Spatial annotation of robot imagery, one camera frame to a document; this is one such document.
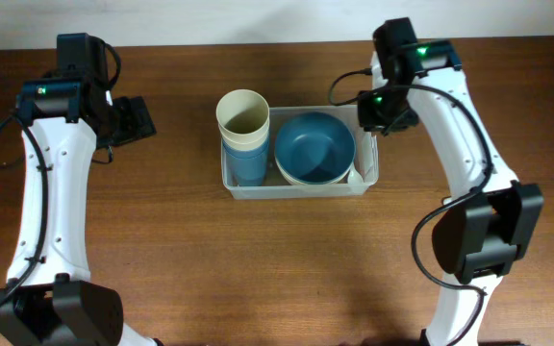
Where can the beige bowl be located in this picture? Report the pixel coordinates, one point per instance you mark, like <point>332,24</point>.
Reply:
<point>295,181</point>

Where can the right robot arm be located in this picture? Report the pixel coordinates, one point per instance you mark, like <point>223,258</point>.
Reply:
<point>487,222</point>

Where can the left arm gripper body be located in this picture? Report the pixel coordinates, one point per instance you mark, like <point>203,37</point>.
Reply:
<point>129,124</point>

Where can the blue cup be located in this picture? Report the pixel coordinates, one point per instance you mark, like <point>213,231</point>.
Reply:
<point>248,173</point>
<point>255,158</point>

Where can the blue bowl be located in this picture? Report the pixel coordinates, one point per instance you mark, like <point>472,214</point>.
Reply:
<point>315,147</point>

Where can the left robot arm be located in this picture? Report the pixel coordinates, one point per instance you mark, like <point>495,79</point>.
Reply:
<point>65,117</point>

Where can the white plastic spoon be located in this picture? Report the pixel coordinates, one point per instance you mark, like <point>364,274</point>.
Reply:
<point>357,173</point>

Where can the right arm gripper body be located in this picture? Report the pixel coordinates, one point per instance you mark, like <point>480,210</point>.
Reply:
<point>386,110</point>

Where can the clear plastic container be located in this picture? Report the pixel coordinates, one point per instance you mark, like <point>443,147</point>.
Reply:
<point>275,186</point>

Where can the beige cup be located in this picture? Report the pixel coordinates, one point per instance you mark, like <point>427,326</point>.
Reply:
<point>250,144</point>
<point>241,112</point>

